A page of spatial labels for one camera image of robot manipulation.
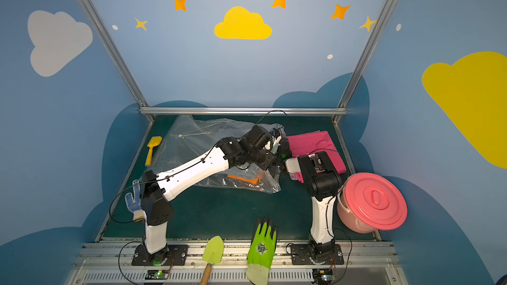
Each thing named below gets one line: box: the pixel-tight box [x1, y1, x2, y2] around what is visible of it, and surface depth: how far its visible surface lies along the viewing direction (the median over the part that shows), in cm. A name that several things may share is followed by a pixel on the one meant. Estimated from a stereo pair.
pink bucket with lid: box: [336, 172, 408, 234], surface depth 71 cm
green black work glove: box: [245, 216, 278, 285], surface depth 76 cm
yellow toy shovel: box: [145, 135, 164, 167], surface depth 106 cm
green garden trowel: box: [200, 235, 225, 285], surface depth 77 cm
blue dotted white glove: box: [125, 179, 147, 222], surface depth 90 cm
